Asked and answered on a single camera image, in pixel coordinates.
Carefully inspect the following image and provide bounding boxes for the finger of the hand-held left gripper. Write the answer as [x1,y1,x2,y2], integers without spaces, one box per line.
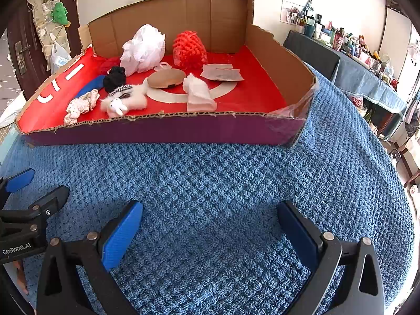
[0,168,35,204]
[0,185,70,237]

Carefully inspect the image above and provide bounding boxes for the red knit cloth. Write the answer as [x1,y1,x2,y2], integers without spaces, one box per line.
[98,56,123,74]

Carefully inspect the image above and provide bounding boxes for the hanging wall organizer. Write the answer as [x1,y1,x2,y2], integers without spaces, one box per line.
[28,0,71,53]

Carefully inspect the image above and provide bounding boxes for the white wardrobe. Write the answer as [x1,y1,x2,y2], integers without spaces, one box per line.
[377,13,414,89]

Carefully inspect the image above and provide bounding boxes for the white plastic bag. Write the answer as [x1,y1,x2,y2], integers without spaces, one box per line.
[49,41,73,74]

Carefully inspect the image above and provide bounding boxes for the white cloth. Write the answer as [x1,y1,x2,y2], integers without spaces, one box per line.
[183,73,218,113]

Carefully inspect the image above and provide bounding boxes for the person's left hand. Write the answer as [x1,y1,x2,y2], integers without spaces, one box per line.
[13,259,30,296]

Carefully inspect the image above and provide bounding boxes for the beige crochet item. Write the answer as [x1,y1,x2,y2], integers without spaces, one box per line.
[64,90,101,126]

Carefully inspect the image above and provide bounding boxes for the red foam fruit net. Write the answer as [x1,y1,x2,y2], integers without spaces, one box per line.
[172,31,208,70]

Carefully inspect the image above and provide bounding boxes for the clear packet with beige pad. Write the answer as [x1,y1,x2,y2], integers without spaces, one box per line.
[200,64,245,82]

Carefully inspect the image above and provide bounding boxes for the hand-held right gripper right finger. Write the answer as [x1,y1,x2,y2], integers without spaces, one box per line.
[276,200,385,315]

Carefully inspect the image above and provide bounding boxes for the metal door handle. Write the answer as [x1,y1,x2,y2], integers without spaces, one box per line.
[14,41,32,75]

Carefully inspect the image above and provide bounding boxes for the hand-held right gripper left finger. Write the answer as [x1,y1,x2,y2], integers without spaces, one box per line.
[35,199,144,315]

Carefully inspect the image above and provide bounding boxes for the patterned suitcase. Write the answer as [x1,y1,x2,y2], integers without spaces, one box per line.
[385,0,407,15]

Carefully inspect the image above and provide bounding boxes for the table with blue cloth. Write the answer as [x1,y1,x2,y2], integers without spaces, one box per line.
[283,30,408,141]

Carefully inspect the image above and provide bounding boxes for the cardboard box with red lining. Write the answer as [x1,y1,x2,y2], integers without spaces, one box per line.
[15,0,319,147]

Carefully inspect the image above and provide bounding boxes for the blue cloth roll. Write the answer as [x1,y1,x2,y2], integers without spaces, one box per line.
[75,75,107,99]

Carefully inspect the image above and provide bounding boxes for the green plush toy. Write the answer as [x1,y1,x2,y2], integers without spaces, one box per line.
[52,2,70,27]

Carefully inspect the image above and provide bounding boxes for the dark wooden door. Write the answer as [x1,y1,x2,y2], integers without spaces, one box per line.
[7,0,82,89]

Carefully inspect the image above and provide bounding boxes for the tan round sponge pad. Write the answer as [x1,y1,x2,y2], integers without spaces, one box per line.
[147,69,186,88]

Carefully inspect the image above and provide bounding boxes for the blue knit blanket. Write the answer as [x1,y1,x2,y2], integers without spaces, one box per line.
[0,61,414,315]

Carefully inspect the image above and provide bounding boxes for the wall mirror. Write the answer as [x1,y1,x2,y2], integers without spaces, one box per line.
[280,0,320,27]

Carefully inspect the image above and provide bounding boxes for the hanging clothes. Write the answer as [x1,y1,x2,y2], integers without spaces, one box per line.
[403,98,420,158]

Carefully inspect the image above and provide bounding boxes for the chair with cushion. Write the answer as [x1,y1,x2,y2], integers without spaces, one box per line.
[389,148,416,186]

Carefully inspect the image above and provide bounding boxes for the white mesh bath loofah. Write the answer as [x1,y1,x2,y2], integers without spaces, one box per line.
[120,24,173,76]

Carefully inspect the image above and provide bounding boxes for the black fluffy scrunchie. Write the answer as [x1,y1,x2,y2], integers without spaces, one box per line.
[103,66,127,93]

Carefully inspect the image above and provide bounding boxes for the white plush rabbit toy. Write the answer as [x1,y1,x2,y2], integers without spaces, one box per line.
[100,83,148,118]

